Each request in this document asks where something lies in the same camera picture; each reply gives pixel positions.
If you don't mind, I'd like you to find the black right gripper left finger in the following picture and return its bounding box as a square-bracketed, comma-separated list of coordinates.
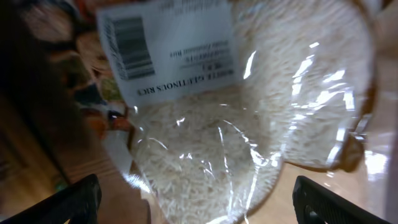
[1, 174, 102, 224]

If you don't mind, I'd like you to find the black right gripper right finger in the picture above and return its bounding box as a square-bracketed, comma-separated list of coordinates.
[292, 175, 390, 224]

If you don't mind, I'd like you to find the glutinous rice bag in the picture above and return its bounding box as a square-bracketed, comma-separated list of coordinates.
[18, 0, 379, 224]

